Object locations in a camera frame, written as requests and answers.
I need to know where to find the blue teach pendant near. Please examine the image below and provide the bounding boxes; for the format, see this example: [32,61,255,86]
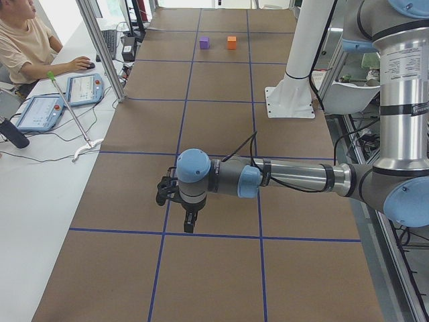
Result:
[15,95,64,132]

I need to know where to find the black gripper of first arm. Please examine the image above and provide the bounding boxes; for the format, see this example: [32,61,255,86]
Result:
[156,166,197,233]

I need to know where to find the black water bottle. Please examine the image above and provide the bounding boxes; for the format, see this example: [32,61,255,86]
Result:
[0,117,29,149]

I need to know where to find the white chair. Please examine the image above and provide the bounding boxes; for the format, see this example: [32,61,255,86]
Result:
[322,81,380,115]

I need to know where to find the black computer mouse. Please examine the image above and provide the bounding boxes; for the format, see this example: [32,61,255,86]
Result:
[85,62,95,70]

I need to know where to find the aluminium frame post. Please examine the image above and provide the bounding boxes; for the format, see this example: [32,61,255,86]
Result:
[76,0,125,103]

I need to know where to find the black power adapter box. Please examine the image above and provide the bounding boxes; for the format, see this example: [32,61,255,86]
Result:
[121,37,137,62]

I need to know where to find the seated person beige shirt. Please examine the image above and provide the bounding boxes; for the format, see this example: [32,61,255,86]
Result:
[1,1,78,99]

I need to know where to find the blue teach pendant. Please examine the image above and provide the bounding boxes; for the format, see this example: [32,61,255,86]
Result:
[66,73,104,107]
[15,95,64,132]

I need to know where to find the blue teach pendant far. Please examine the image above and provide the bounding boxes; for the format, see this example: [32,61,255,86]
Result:
[66,73,104,107]

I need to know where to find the person right hand on mouse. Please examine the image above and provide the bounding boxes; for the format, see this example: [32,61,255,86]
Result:
[70,56,91,71]

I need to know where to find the black keyboard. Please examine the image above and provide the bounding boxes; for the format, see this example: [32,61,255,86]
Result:
[101,30,117,60]

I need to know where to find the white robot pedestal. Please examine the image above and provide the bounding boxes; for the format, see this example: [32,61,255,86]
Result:
[265,0,336,119]

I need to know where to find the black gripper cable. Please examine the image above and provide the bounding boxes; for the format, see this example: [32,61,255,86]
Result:
[220,131,336,193]

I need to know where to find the purple foam block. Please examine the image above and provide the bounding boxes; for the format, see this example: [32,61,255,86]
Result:
[199,36,210,50]

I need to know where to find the metal reacher grabber stick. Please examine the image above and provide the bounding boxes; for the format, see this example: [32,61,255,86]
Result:
[47,71,104,163]

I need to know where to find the orange foam block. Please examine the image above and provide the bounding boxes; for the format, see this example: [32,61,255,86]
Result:
[227,36,237,50]

